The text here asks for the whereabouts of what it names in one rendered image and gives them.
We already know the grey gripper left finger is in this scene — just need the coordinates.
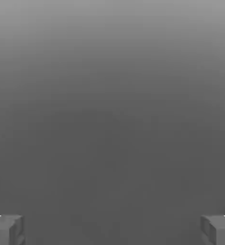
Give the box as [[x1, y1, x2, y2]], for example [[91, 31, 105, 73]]
[[0, 214, 26, 245]]

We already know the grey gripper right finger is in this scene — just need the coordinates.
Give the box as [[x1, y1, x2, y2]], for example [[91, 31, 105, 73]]
[[200, 214, 225, 245]]

